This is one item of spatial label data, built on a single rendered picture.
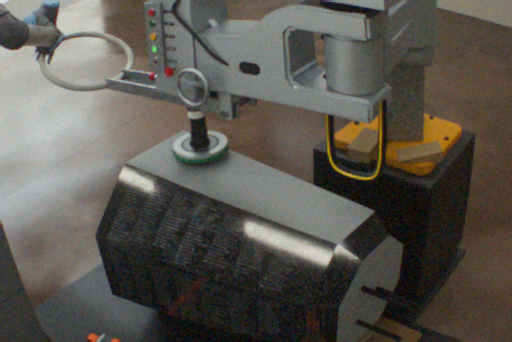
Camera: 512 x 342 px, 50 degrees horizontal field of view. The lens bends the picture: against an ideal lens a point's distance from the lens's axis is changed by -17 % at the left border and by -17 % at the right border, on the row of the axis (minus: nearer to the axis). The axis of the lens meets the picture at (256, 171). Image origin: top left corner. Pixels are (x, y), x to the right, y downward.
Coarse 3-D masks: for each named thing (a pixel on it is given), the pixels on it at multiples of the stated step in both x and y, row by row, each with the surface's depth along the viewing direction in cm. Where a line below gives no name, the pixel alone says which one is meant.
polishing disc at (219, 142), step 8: (184, 136) 260; (216, 136) 257; (224, 136) 257; (176, 144) 254; (184, 144) 253; (216, 144) 252; (224, 144) 251; (176, 152) 249; (184, 152) 248; (192, 152) 247; (200, 152) 247; (208, 152) 246; (216, 152) 246
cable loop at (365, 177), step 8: (384, 104) 199; (384, 112) 200; (328, 120) 214; (384, 120) 201; (328, 128) 215; (384, 128) 203; (328, 136) 216; (384, 136) 204; (328, 144) 218; (384, 144) 206; (328, 152) 219; (384, 152) 207; (336, 160) 221; (384, 160) 209; (336, 168) 220; (344, 168) 220; (376, 168) 212; (352, 176) 218; (360, 176) 217; (368, 176) 215; (376, 176) 213
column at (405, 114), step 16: (400, 64) 249; (384, 80) 254; (400, 80) 253; (416, 80) 251; (400, 96) 257; (416, 96) 255; (400, 112) 260; (416, 112) 259; (400, 128) 264; (416, 128) 263
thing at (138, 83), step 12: (132, 72) 265; (144, 72) 261; (108, 84) 260; (120, 84) 256; (132, 84) 251; (144, 84) 261; (144, 96) 250; (156, 96) 247; (168, 96) 243; (240, 96) 238; (204, 108) 235; (216, 108) 232
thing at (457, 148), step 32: (320, 160) 274; (352, 160) 263; (448, 160) 258; (352, 192) 271; (384, 192) 258; (416, 192) 246; (448, 192) 263; (416, 224) 253; (448, 224) 278; (416, 256) 260; (448, 256) 296; (416, 288) 268
